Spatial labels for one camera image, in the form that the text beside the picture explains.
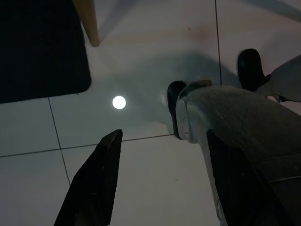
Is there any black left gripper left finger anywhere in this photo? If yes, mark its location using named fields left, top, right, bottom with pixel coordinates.
left=53, top=129, right=123, bottom=226

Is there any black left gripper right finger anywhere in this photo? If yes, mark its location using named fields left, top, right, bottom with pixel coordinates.
left=206, top=129, right=295, bottom=226

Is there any grey robot left leg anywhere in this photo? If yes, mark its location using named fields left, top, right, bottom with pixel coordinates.
left=175, top=79, right=301, bottom=226

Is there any grey robot leg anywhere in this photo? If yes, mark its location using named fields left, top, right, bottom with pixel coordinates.
left=255, top=54, right=301, bottom=103
left=175, top=79, right=301, bottom=226

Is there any black robot left foot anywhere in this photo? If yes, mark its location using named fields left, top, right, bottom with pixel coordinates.
left=167, top=81, right=188, bottom=141

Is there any black robot foot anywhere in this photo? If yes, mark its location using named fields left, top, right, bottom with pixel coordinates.
left=237, top=48, right=271, bottom=91
left=167, top=81, right=188, bottom=141

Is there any grey robot right leg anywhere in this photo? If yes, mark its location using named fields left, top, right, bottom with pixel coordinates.
left=255, top=54, right=301, bottom=103

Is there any black robot right foot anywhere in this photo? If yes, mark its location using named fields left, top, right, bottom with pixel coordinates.
left=237, top=48, right=271, bottom=91

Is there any black floor mat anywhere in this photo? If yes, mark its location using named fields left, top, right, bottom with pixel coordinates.
left=0, top=0, right=92, bottom=104

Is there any light wooden table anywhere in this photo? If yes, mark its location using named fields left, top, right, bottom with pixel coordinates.
left=71, top=0, right=100, bottom=47

